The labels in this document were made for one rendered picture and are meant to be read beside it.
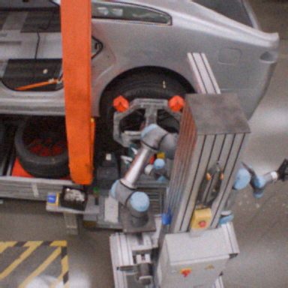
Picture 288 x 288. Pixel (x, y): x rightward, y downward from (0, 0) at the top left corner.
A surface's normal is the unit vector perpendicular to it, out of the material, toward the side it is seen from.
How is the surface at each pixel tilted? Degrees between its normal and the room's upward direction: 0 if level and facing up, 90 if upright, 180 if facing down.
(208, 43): 81
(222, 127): 0
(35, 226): 0
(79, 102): 90
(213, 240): 0
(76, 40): 90
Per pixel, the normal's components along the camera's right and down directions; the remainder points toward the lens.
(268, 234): 0.06, -0.66
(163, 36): 0.01, 0.64
